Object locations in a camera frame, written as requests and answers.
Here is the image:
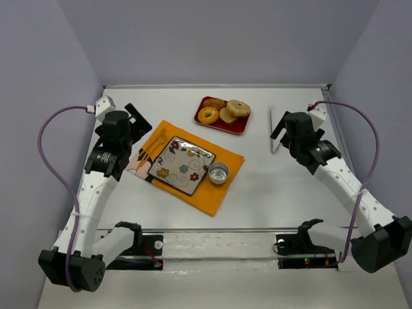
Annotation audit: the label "red rectangular tray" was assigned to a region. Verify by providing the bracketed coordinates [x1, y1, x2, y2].
[194, 97, 252, 135]

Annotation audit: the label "wooden spoon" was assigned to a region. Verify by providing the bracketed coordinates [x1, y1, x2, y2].
[144, 135, 167, 164]

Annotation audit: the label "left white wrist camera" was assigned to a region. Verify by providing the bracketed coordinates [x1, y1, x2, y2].
[86, 95, 116, 123]

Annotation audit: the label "metal serving tongs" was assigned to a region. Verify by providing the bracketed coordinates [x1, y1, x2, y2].
[270, 106, 282, 155]

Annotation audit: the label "sliced bread roll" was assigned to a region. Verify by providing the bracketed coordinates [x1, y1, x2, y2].
[219, 107, 239, 124]

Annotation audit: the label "pale plain bagel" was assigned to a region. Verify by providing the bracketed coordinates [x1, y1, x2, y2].
[227, 100, 251, 118]

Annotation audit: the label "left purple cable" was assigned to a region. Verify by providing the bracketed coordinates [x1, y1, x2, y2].
[37, 106, 89, 293]

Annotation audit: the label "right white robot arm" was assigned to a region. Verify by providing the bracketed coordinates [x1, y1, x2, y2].
[270, 111, 411, 274]

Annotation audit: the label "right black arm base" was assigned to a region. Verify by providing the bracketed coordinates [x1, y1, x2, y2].
[272, 219, 339, 270]

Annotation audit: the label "wooden fork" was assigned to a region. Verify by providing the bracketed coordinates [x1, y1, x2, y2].
[140, 128, 167, 161]

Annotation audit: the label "brown croissant bread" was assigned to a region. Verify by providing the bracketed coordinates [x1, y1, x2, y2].
[202, 98, 226, 110]

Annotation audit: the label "small metal cup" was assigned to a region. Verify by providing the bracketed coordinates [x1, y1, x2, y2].
[208, 162, 229, 185]

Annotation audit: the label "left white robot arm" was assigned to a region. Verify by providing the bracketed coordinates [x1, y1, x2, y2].
[37, 98, 152, 293]

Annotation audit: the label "yellow glazed bagel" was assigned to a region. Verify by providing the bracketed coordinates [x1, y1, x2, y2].
[198, 107, 220, 125]

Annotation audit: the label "square floral ceramic plate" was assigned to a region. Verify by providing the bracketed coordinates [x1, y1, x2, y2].
[148, 136, 216, 196]

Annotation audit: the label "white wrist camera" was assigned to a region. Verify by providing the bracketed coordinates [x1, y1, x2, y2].
[307, 103, 328, 131]
[86, 95, 116, 123]

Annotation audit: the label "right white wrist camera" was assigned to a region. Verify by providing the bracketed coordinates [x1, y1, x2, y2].
[307, 103, 328, 131]

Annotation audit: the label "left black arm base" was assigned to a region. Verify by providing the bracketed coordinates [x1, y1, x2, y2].
[106, 221, 164, 270]

